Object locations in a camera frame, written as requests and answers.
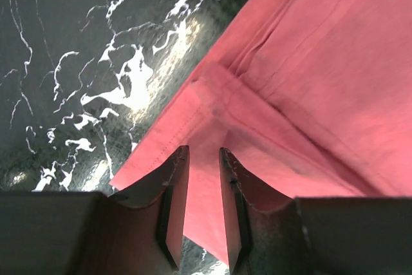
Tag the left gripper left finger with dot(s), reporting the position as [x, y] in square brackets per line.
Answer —
[137, 230]

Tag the salmon pink t-shirt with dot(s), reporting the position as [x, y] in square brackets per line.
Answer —
[312, 96]

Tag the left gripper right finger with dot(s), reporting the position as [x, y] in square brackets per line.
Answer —
[270, 233]

